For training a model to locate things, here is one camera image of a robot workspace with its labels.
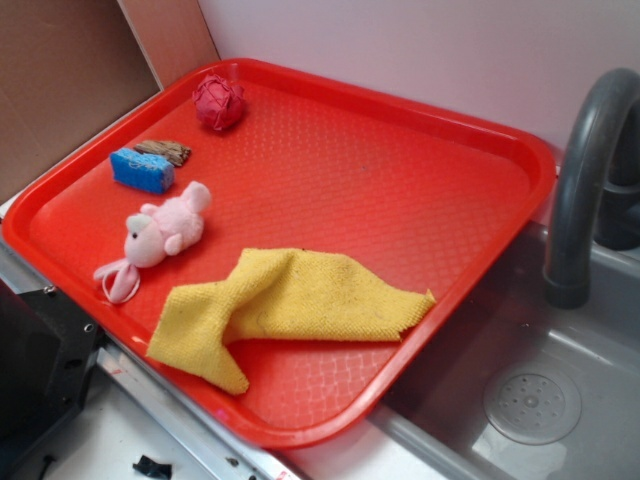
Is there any brown wood piece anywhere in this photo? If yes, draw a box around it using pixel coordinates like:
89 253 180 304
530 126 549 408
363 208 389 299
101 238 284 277
134 140 192 167

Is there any black tape scrap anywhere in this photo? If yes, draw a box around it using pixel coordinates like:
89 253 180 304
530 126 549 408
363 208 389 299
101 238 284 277
132 455 173 480

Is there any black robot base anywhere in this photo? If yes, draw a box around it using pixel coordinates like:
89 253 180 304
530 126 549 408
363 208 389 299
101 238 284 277
1 284 103 470

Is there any yellow cloth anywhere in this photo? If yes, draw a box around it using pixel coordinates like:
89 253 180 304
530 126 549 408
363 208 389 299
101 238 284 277
147 249 436 395

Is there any brown cardboard panel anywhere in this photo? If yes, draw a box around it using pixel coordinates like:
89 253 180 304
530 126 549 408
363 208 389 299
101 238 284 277
1 1 219 202

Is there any red plastic tray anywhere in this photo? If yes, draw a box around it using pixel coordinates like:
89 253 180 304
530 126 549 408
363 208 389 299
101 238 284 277
2 59 556 450

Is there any pink plush toy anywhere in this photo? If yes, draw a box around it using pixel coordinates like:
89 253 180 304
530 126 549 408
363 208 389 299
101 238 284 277
93 181 212 304

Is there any grey toy sink basin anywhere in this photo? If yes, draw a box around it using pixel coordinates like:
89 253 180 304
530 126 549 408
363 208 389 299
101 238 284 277
367 219 640 480

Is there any round sink drain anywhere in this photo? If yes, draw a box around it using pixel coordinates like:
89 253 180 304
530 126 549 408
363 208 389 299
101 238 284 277
483 363 582 446

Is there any grey toy faucet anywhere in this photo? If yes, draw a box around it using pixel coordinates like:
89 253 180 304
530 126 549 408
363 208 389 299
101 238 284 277
543 68 639 309

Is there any crumpled red paper ball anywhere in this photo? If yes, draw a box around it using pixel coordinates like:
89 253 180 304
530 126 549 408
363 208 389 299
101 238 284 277
192 74 245 131

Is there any blue sponge block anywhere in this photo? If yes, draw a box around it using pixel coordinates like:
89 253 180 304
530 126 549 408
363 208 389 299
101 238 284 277
109 148 175 194

